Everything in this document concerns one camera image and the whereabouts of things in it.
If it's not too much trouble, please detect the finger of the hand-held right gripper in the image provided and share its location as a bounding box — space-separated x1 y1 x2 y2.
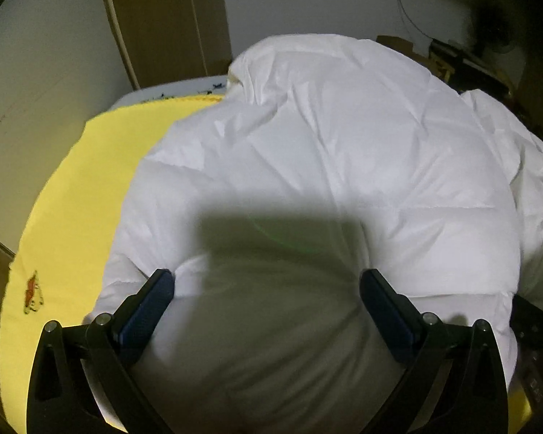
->
509 294 543 349

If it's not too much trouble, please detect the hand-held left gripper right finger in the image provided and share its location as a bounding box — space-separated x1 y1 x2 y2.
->
359 269 510 434

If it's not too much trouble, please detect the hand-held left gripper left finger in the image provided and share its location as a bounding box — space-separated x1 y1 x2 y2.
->
27 269 176 434

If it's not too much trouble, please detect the white puffer jacket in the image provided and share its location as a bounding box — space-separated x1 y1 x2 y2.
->
84 33 543 434

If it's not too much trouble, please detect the open cardboard box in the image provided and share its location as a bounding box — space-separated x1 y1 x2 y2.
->
375 34 432 62

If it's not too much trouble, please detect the black standing fan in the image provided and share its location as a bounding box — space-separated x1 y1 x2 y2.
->
475 4 526 57

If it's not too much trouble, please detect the black wall cable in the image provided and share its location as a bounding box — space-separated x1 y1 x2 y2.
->
393 0 432 39

